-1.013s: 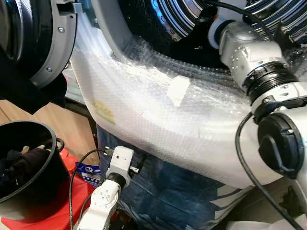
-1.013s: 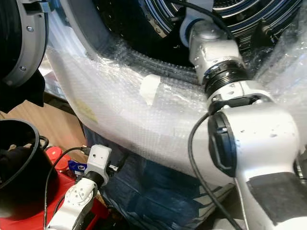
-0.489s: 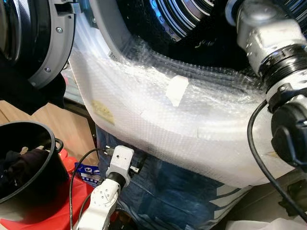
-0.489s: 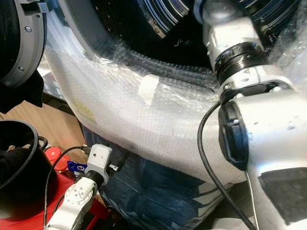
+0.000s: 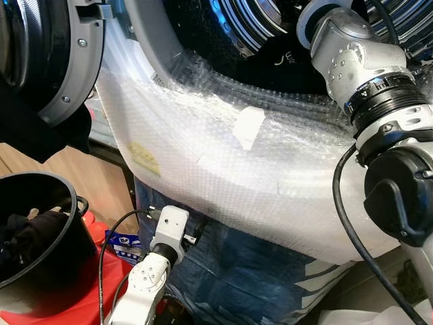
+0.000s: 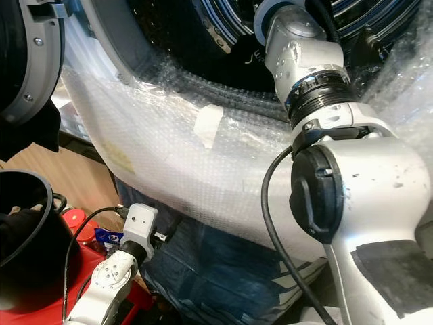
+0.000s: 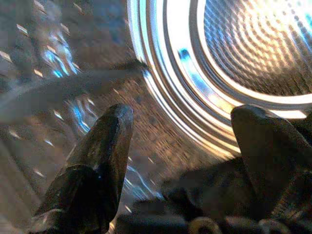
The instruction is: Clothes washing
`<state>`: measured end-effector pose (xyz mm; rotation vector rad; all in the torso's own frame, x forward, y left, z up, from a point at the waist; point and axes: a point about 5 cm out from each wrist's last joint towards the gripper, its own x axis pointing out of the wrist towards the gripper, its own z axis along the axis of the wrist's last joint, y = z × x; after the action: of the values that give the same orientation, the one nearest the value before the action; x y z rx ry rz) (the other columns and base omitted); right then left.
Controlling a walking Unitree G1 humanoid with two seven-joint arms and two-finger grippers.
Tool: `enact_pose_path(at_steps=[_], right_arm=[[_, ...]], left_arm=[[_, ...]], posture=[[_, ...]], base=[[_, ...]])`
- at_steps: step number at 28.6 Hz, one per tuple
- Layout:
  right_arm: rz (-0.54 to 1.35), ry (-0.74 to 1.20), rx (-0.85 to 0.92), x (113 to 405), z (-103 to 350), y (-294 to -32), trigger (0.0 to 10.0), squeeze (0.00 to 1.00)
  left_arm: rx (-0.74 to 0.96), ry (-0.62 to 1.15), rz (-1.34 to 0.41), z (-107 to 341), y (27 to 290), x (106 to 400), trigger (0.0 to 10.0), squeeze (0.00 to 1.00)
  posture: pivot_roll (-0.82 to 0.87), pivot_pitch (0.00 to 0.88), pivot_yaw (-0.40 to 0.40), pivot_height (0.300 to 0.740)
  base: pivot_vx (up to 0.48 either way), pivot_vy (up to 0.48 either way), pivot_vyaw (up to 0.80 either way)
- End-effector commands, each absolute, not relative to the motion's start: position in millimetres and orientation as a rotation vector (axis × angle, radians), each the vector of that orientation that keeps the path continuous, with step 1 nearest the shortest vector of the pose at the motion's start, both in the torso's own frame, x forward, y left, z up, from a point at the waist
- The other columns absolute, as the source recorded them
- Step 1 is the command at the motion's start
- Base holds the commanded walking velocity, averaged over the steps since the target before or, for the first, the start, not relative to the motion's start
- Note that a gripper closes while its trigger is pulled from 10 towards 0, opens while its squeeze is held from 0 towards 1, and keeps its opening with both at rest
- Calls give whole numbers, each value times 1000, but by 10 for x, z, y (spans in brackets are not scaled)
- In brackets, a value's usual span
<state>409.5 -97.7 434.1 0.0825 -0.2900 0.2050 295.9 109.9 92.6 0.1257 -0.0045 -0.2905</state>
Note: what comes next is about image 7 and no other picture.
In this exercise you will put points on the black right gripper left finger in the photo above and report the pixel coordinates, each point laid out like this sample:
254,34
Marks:
97,165

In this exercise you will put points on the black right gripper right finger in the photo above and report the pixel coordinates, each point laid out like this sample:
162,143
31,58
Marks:
268,156

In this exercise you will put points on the black knit garment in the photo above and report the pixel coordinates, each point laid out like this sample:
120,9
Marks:
209,192

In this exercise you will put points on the steel washer drum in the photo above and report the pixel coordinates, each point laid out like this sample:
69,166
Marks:
156,131

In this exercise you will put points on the grey drum lifter rib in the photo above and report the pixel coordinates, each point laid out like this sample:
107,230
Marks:
61,93

